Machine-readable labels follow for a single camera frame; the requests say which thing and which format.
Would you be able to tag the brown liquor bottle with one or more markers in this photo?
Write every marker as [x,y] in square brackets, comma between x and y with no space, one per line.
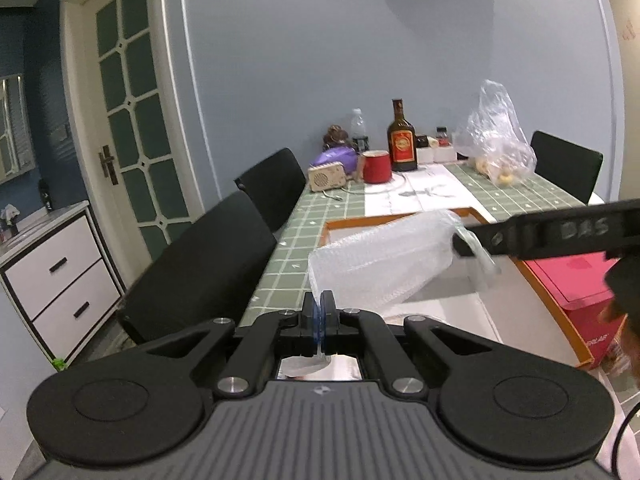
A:
[401,145]

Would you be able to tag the green checkered tablecloth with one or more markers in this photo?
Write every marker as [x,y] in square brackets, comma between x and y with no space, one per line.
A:
[300,240]

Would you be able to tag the clear bubble wrap sheet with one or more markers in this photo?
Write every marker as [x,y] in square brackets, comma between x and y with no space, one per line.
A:
[385,260]

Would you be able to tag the red mug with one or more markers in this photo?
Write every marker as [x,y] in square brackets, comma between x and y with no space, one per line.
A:
[376,167]

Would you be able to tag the brown doll figure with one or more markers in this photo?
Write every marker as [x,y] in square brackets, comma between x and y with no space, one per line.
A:
[337,136]

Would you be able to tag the white paper sheet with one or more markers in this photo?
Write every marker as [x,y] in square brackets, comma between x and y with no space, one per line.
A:
[385,205]

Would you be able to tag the small dark-lidded jar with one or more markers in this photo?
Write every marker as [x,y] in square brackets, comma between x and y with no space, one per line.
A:
[441,133]

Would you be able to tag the clear plastic bag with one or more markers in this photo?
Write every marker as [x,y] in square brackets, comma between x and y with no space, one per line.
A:
[495,145]

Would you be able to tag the person's right hand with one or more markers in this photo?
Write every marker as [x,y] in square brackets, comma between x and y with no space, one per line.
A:
[631,345]

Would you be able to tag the wall switch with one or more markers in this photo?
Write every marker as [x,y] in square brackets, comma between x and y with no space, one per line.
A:
[60,132]

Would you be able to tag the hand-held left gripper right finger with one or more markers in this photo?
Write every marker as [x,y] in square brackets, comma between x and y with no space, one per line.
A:
[329,325]

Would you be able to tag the orange rimmed white tray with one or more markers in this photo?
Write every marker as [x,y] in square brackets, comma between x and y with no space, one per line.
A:
[520,320]

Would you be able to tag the purple pouch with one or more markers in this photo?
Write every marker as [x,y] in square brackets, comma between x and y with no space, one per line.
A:
[335,156]

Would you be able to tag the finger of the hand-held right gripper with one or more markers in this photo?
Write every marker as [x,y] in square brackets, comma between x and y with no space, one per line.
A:
[500,240]

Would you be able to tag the white drawer cabinet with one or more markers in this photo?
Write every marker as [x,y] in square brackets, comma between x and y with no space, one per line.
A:
[60,285]

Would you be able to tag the pink box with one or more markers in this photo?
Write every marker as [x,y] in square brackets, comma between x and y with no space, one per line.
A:
[580,285]

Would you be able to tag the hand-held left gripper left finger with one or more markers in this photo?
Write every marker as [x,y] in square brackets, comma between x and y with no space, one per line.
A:
[315,325]

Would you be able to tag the small black bottle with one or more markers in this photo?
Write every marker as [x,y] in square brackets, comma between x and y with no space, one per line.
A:
[46,195]

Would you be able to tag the black chair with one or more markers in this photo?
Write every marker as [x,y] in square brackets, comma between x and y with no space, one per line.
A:
[567,165]
[200,270]
[272,185]

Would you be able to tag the small beige radio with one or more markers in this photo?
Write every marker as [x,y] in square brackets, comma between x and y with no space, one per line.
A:
[327,177]

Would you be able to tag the white door with green glass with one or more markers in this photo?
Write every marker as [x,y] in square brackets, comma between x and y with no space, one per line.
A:
[135,110]

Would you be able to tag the framed wall mirror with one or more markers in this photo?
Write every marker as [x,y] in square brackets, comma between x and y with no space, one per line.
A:
[15,130]

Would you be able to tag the clear water bottle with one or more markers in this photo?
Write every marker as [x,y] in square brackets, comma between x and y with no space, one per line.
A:
[358,130]

